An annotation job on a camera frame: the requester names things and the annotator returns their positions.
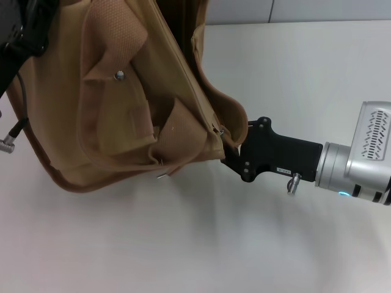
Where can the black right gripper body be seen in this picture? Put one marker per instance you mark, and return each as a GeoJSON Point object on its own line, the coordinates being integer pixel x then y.
{"type": "Point", "coordinates": [284, 155]}

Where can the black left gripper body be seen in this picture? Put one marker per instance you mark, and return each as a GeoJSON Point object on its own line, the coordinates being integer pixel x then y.
{"type": "Point", "coordinates": [9, 61]}

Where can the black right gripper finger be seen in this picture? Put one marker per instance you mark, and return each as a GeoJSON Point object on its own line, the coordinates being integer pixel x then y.
{"type": "Point", "coordinates": [234, 158]}

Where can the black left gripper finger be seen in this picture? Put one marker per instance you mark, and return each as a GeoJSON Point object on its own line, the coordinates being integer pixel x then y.
{"type": "Point", "coordinates": [36, 27]}

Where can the silver zipper pull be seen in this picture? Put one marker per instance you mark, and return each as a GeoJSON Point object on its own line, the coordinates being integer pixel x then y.
{"type": "Point", "coordinates": [220, 131]}

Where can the khaki canvas food bag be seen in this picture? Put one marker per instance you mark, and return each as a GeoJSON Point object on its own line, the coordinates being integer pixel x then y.
{"type": "Point", "coordinates": [107, 122]}

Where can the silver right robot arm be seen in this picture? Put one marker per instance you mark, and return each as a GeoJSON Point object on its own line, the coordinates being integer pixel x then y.
{"type": "Point", "coordinates": [336, 168]}

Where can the small silver metal pin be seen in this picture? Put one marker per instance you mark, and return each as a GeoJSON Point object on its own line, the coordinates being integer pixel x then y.
{"type": "Point", "coordinates": [161, 175]}

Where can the silver snap button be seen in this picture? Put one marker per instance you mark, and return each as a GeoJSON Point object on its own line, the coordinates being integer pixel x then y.
{"type": "Point", "coordinates": [119, 75]}

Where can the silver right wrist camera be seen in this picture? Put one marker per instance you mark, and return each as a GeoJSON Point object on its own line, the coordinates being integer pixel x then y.
{"type": "Point", "coordinates": [369, 134]}

